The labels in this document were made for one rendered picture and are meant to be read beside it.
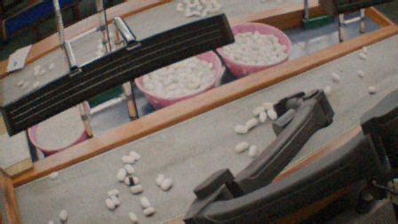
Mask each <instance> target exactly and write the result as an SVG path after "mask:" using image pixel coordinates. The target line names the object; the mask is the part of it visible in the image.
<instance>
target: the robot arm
mask: <svg viewBox="0 0 398 224"><path fill-rule="evenodd" d="M272 107H273V110H274V112H275V113H276V115H277V118H278V120H277V121H275V122H274V123H272V128H273V130H274V132H275V136H276V138H275V140H274V141H273V142H272V143H271V144H270V145H269V146H268V147H266V148H265V150H264V151H263V152H262V153H261V154H259V155H258V156H257V157H255V158H254V159H253V160H252V161H251V162H250V163H249V164H248V165H247V166H246V167H245V168H244V169H243V170H242V171H241V172H240V173H239V174H237V175H236V176H234V175H233V173H231V172H230V171H229V169H228V167H227V168H224V169H222V170H219V171H217V172H215V173H213V174H212V175H211V176H210V177H208V178H207V179H206V180H204V181H203V182H202V183H201V184H200V185H197V186H196V187H195V188H194V189H193V190H192V191H193V192H194V194H195V196H196V198H195V200H194V201H193V202H192V204H191V205H190V207H189V208H188V211H187V213H186V214H185V216H184V219H183V221H184V222H185V223H186V224H267V223H269V222H272V221H274V220H278V219H280V218H282V217H285V216H287V215H289V214H291V213H293V212H295V211H297V210H300V209H302V208H304V207H307V206H309V205H310V204H314V203H316V202H317V201H319V200H321V199H323V198H325V197H326V196H329V195H332V194H334V193H336V192H338V191H340V190H341V189H342V188H345V187H346V186H348V185H350V184H353V183H356V182H358V181H360V180H364V179H368V178H373V177H375V176H377V175H379V177H380V180H381V181H382V185H385V184H387V183H388V182H389V181H391V180H393V179H398V88H397V89H395V90H393V91H391V92H390V93H388V94H387V95H386V96H385V97H383V99H381V100H380V101H379V102H378V104H376V106H375V107H374V108H371V109H370V110H367V111H366V112H365V113H363V114H362V116H361V118H360V120H359V125H360V126H361V128H362V129H361V130H360V131H359V132H358V133H356V135H355V136H354V137H353V138H352V139H351V140H349V141H348V142H347V143H346V144H344V145H342V146H341V147H340V148H337V149H336V150H334V151H332V152H330V153H329V154H328V155H326V156H323V157H322V158H320V159H318V160H317V161H315V162H313V163H311V164H310V165H307V166H306V167H303V168H302V169H299V170H298V171H295V172H293V173H292V174H289V175H288V176H285V177H283V178H281V179H279V180H277V181H276V182H274V183H272V184H270V183H271V182H272V181H273V180H274V178H275V177H276V176H277V175H278V174H280V173H281V172H282V171H283V169H284V168H285V167H286V166H287V165H288V163H289V162H290V160H291V159H293V158H294V157H295V155H296V154H297V153H298V152H299V151H300V150H301V149H302V148H303V147H304V145H305V144H306V143H307V141H308V140H309V139H310V138H311V136H312V135H313V134H314V133H315V132H316V131H319V130H321V129H324V128H327V127H329V126H330V125H331V124H332V123H333V116H334V115H335V112H334V111H333V108H332V107H331V104H330V102H329V100H328V98H327V96H326V95H325V91H324V90H323V89H322V88H321V89H319V90H318V88H316V89H314V90H312V91H309V92H308V93H307V94H305V92H296V93H293V94H290V95H288V96H286V97H285V98H282V99H280V100H278V101H277V103H275V104H273V105H272ZM379 137H380V138H379ZM381 141H382V142H381ZM382 143H383V145H384V146H383V145H382ZM383 147H384V148H383ZM384 149H385V150H384ZM385 152H386V154H385ZM386 155H387V160H386ZM269 184H270V185H269Z"/></svg>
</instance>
